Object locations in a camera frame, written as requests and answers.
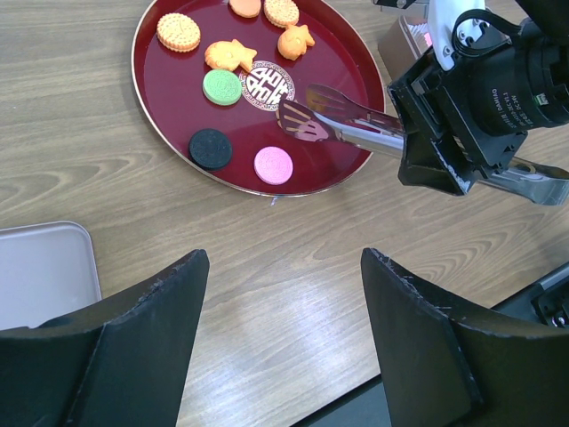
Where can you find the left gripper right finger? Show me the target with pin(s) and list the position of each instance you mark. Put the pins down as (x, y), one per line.
(447, 361)

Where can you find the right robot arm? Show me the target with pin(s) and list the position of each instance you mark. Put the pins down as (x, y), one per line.
(517, 73)

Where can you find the green macaron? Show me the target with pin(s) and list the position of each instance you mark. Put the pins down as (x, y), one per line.
(222, 87)

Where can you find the gold cookie tin box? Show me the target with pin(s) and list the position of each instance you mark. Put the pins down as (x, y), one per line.
(403, 44)

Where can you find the orange fish cookie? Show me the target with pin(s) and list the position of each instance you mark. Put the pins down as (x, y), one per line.
(295, 41)
(229, 55)

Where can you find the round orange cookie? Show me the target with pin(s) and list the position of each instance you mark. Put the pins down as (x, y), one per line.
(245, 8)

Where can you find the orange sandwich biscuit left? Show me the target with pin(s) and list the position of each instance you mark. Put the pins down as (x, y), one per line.
(178, 32)

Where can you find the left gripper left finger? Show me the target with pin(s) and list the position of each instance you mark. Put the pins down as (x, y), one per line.
(122, 361)

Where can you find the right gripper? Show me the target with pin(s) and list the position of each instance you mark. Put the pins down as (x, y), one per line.
(443, 143)

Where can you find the round red tray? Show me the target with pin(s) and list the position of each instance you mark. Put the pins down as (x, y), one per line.
(169, 86)

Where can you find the pink cookie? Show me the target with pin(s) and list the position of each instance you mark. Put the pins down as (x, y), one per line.
(427, 39)
(273, 165)

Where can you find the orange fish cookie left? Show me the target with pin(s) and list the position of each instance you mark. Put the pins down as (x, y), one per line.
(229, 55)

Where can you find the round orange biscuit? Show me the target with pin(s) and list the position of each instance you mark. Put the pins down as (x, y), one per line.
(281, 13)

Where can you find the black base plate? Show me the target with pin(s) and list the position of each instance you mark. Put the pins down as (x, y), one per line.
(544, 301)

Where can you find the gold tin lid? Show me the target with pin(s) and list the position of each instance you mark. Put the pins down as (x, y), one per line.
(47, 270)

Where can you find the black sandwich cookie left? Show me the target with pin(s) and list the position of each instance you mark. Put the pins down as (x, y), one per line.
(210, 149)

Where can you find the steel serving tongs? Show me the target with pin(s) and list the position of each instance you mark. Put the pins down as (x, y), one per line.
(331, 115)

